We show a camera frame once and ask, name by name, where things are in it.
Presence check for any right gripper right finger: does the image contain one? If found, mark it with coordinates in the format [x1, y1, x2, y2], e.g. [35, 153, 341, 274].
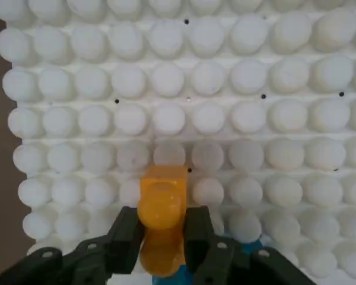
[183, 205, 317, 285]

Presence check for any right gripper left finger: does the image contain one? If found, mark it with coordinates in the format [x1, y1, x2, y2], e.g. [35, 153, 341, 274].
[0, 205, 145, 285]

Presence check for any blue three-stud block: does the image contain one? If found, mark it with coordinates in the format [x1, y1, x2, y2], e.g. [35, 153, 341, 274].
[152, 237, 265, 285]

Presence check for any yellow two-stud block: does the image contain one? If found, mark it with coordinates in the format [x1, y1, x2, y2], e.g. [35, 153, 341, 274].
[136, 165, 188, 278]

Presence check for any white studded baseplate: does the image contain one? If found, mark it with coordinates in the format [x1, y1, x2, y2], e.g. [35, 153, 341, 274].
[0, 0, 356, 285]

